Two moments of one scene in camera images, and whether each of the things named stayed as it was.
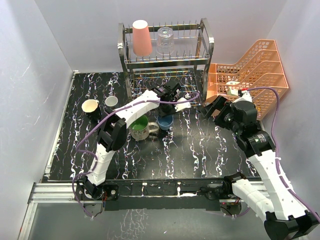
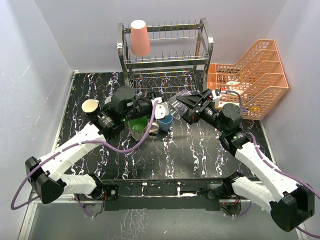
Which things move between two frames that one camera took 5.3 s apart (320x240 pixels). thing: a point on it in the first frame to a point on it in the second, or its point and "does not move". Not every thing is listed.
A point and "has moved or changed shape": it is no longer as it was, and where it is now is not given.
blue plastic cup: x=165 y=122 does not move
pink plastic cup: x=142 y=45 does not move
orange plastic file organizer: x=258 y=74 does not move
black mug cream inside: x=91 y=108 does not move
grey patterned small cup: x=111 y=101 has moved or changed shape
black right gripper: x=207 y=111 to x=191 y=116
